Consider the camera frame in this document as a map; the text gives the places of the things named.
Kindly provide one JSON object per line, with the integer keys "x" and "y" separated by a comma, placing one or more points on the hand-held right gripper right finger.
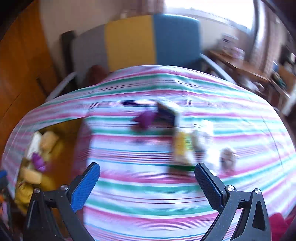
{"x": 209, "y": 183}

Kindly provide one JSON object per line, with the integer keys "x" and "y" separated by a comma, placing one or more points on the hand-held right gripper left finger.
{"x": 85, "y": 185}

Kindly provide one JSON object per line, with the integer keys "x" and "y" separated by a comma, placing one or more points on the gold tin box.
{"x": 63, "y": 148}

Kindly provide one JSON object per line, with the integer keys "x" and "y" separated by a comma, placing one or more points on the green and white small box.
{"x": 181, "y": 148}

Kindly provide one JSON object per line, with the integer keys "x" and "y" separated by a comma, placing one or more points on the purple wrapper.
{"x": 142, "y": 119}
{"x": 38, "y": 161}

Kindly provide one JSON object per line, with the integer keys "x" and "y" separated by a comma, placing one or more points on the yellow sponge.
{"x": 48, "y": 141}
{"x": 32, "y": 176}

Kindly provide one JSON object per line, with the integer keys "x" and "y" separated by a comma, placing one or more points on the yellow knitted cloth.
{"x": 23, "y": 192}

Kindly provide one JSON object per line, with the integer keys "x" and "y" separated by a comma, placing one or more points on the white paper card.
{"x": 34, "y": 143}

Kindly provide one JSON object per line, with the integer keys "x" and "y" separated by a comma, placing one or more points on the dark blue small box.
{"x": 165, "y": 113}

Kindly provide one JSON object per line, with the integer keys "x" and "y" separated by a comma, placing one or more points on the striped tablecloth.
{"x": 150, "y": 197}

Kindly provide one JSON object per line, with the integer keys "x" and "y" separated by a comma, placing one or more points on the red clothing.
{"x": 279, "y": 227}

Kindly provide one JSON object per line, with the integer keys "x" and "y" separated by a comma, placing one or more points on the low wooden cabinet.
{"x": 284, "y": 88}

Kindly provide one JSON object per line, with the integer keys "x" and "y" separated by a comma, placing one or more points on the wooden side table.
{"x": 235, "y": 62}

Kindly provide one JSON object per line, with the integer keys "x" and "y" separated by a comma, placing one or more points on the wooden wardrobe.
{"x": 23, "y": 69}

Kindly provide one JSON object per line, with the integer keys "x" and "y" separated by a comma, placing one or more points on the white mug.
{"x": 239, "y": 52}

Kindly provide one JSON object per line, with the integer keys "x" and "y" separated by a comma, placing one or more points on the black rolled mat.
{"x": 68, "y": 51}

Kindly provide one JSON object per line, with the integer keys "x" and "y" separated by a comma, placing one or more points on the white cardboard box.
{"x": 227, "y": 41}

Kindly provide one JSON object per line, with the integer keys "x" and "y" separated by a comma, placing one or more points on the grey yellow blue chair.
{"x": 129, "y": 46}

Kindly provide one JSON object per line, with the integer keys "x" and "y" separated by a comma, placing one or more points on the patterned curtain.
{"x": 261, "y": 34}

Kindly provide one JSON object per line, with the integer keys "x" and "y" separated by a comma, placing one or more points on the window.
{"x": 208, "y": 11}

